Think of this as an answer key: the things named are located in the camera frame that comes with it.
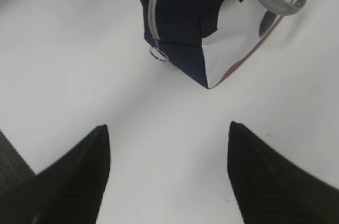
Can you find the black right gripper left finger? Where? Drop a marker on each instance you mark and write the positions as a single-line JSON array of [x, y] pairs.
[[68, 191]]

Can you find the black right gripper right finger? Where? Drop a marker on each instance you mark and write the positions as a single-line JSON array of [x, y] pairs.
[[271, 189]]

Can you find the navy blue lunch bag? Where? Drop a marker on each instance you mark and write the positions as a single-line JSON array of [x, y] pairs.
[[209, 39]]

